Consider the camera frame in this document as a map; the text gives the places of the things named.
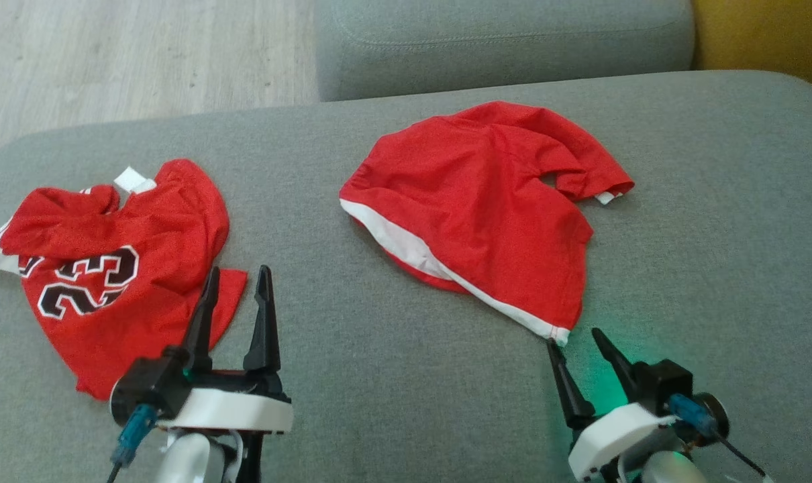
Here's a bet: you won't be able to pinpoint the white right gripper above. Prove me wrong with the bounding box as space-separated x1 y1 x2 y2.
547 327 676 482

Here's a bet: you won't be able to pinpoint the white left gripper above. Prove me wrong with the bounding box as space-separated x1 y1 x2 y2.
156 265 295 435

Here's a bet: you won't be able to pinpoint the red jersey number 23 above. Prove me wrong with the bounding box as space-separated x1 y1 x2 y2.
0 158 248 402

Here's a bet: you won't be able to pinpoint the red shorts with white stripe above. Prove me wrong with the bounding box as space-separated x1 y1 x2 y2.
339 101 636 347

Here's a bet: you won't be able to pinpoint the large grey sofa ottoman cushion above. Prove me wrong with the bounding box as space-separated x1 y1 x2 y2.
0 70 812 483

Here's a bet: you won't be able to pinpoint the grey sofa seat cushion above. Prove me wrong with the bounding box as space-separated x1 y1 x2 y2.
315 0 696 103

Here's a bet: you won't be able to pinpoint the yellow and grey sofa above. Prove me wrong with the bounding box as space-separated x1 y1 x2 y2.
691 0 812 101

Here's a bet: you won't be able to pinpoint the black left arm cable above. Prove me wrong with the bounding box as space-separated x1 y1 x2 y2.
106 402 159 483

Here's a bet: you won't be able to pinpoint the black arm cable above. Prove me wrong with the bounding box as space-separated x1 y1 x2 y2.
106 402 159 483
668 393 772 481

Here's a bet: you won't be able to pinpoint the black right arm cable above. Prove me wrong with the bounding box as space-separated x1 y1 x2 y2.
668 393 772 481

